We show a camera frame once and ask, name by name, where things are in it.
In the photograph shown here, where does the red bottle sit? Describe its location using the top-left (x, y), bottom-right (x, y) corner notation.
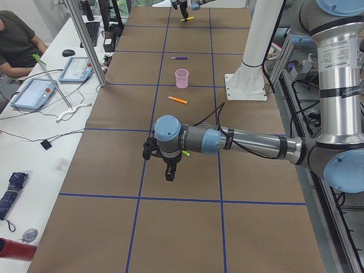
top-left (0, 238), bottom-right (38, 262)

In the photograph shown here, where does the blue tape grid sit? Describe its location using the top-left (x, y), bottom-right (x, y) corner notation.
top-left (58, 5), bottom-right (308, 273)

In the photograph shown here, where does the purple highlighter pen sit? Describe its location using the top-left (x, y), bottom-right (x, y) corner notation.
top-left (171, 56), bottom-right (189, 60)

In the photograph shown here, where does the yellow highlighter pen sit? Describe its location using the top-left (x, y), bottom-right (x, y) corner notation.
top-left (180, 16), bottom-right (194, 22)

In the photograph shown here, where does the pink mesh pen holder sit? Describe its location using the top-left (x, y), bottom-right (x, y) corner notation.
top-left (175, 68), bottom-right (189, 89)

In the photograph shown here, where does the blue teach pendant far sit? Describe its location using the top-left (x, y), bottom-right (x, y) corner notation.
top-left (58, 57), bottom-right (93, 84)

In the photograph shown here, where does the black computer mouse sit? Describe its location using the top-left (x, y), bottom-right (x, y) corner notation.
top-left (62, 49), bottom-right (75, 57)

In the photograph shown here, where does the aluminium frame post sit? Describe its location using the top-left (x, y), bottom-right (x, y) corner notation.
top-left (64, 0), bottom-right (106, 87)

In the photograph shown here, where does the small black box device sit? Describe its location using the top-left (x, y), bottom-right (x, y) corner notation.
top-left (40, 139), bottom-right (52, 150)

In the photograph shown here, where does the folded blue umbrella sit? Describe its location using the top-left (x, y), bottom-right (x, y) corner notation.
top-left (1, 172), bottom-right (28, 221)

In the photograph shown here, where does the seated person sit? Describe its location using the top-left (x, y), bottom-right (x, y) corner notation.
top-left (1, 10), bottom-right (48, 78)

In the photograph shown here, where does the black keyboard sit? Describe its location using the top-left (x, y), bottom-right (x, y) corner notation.
top-left (84, 22), bottom-right (101, 47)

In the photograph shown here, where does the orange highlighter pen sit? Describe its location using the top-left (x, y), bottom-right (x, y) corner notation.
top-left (168, 96), bottom-right (188, 104)

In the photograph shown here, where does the blue teach pendant near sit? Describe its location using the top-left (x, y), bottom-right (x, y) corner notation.
top-left (10, 78), bottom-right (56, 110)

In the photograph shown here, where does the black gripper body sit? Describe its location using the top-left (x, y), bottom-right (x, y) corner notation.
top-left (160, 149), bottom-right (182, 165)

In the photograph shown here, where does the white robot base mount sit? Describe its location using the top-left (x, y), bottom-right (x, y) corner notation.
top-left (225, 0), bottom-right (285, 101)

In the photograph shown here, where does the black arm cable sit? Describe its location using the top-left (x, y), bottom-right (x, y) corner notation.
top-left (195, 101), bottom-right (281, 159)

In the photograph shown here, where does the blue teach pendant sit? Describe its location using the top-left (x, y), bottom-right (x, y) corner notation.
top-left (58, 57), bottom-right (93, 84)
top-left (10, 78), bottom-right (56, 110)

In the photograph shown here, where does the metal reacher grabber stick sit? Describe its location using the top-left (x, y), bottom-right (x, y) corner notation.
top-left (32, 54), bottom-right (73, 111)

